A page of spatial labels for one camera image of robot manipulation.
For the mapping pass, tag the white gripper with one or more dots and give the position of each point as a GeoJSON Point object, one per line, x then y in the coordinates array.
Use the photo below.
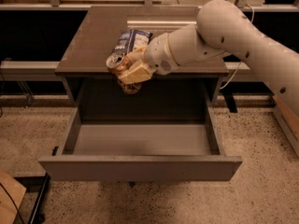
{"type": "Point", "coordinates": [158, 55]}

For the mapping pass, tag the crushed orange soda can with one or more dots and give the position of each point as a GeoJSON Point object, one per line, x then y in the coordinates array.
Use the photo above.
{"type": "Point", "coordinates": [116, 64]}

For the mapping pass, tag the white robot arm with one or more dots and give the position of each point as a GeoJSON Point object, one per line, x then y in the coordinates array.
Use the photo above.
{"type": "Point", "coordinates": [220, 28]}

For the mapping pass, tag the grey cabinet with top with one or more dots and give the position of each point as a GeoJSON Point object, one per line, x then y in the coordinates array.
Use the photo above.
{"type": "Point", "coordinates": [105, 31]}

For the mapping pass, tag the open grey top drawer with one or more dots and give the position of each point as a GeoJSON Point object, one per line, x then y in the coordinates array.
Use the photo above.
{"type": "Point", "coordinates": [165, 132]}

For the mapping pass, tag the blue white chip bag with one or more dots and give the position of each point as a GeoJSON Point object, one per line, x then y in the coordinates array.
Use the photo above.
{"type": "Point", "coordinates": [130, 40]}

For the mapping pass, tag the cardboard box lower left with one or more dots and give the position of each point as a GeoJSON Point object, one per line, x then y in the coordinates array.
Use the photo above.
{"type": "Point", "coordinates": [11, 196]}

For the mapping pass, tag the black metal floor frame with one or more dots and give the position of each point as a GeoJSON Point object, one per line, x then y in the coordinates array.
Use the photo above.
{"type": "Point", "coordinates": [39, 185]}

